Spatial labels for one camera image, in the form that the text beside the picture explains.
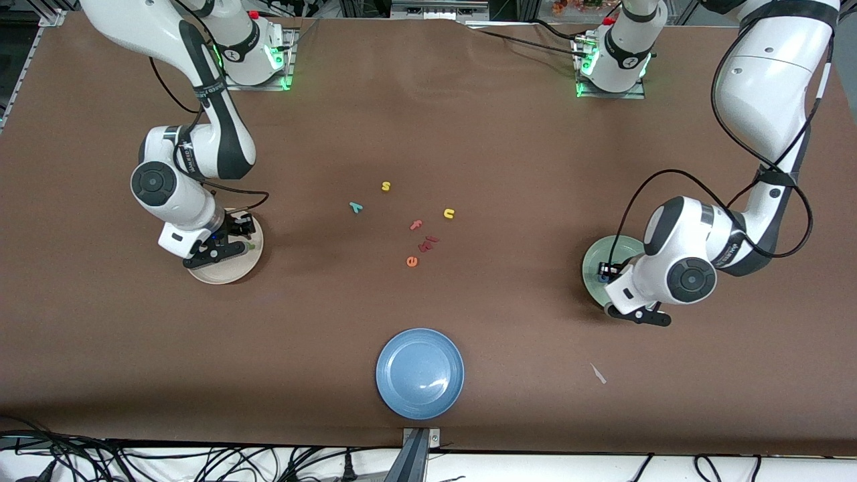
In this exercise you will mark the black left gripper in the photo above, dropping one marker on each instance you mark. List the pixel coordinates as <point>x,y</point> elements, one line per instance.
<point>612,270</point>

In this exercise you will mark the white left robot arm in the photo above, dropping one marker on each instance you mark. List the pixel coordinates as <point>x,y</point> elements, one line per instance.
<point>763,87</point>

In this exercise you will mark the black power plug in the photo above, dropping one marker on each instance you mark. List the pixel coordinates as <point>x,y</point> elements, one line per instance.
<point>348,468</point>

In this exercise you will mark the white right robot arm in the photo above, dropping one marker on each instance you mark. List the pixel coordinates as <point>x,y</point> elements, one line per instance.
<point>181,204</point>

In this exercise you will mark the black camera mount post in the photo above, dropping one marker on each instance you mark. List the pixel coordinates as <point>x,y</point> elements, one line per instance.
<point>412,462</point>

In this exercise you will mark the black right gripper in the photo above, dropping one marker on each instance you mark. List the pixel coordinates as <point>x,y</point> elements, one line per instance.
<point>236,225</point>

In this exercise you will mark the orange patterned object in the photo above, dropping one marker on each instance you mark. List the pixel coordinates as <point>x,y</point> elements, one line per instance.
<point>576,7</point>

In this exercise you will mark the grey device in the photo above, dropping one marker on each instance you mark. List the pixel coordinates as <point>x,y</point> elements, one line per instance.
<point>435,8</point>

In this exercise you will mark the blue plate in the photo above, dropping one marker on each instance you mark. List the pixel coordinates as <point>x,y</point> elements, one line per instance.
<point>415,361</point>

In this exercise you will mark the brown table cover sheet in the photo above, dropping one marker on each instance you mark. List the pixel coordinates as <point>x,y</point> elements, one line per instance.
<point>134,348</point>

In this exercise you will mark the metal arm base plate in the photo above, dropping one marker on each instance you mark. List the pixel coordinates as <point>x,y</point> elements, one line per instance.
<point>290,67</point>
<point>636,95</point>

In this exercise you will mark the pale green plate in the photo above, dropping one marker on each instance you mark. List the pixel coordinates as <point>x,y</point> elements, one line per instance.
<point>596,261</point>

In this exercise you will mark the aluminium frame rail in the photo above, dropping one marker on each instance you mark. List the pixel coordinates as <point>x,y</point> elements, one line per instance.
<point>23,67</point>

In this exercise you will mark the beige plate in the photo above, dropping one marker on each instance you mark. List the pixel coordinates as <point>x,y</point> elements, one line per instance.
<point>234,271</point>

